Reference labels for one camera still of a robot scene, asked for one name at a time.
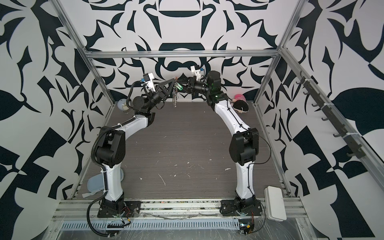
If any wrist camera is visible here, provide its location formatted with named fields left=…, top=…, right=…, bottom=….
left=191, top=66, right=204, bottom=82
left=141, top=73, right=156, bottom=93

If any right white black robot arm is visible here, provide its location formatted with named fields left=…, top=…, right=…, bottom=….
left=176, top=71, right=259, bottom=211

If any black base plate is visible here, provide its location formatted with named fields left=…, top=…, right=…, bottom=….
left=97, top=200, right=142, bottom=218
left=220, top=198, right=263, bottom=217

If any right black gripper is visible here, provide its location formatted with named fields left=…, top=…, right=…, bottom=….
left=177, top=78, right=214, bottom=98

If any light blue pad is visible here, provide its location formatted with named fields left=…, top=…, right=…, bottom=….
left=82, top=165, right=125, bottom=201

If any white box device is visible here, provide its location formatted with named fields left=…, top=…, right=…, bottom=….
left=264, top=186, right=287, bottom=222

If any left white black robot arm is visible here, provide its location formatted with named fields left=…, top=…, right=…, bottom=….
left=91, top=77, right=178, bottom=210

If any aluminium frame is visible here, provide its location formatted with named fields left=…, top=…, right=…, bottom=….
left=51, top=1, right=384, bottom=188

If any wall hook rail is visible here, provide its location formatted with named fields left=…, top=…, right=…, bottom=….
left=297, top=71, right=369, bottom=159

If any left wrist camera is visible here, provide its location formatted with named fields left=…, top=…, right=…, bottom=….
left=141, top=73, right=156, bottom=93

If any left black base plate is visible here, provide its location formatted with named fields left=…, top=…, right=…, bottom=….
left=97, top=200, right=142, bottom=218

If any pink black-haired doll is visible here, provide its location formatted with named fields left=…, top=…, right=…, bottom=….
left=231, top=94, right=249, bottom=113

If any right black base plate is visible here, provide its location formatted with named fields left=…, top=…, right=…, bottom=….
left=220, top=198, right=263, bottom=217

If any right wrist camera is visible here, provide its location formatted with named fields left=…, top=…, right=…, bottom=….
left=191, top=66, right=204, bottom=82

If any white ventilated cable duct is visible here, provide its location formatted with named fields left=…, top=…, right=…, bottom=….
left=61, top=219, right=240, bottom=231

